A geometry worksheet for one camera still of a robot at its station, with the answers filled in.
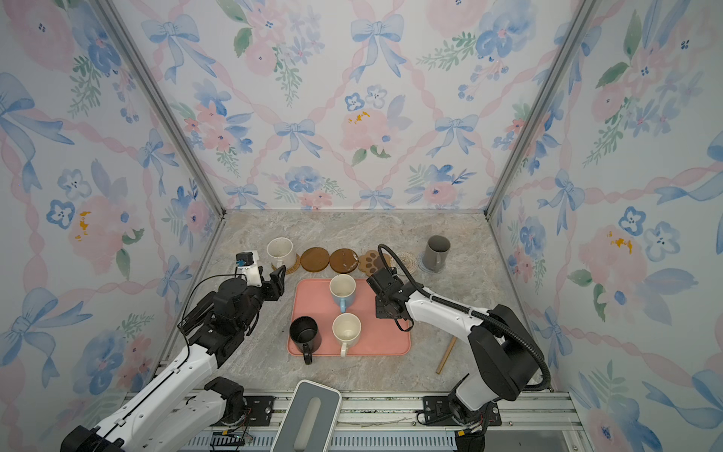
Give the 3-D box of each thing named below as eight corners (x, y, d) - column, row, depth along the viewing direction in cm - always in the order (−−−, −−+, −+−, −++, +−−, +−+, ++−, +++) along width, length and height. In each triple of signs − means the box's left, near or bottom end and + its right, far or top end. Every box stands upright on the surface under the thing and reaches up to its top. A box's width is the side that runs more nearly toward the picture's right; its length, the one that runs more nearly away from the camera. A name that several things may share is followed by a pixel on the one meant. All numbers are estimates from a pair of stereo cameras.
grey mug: (425, 274, 103) (430, 256, 94) (421, 254, 109) (427, 234, 100) (445, 274, 103) (453, 256, 94) (441, 254, 109) (448, 234, 100)
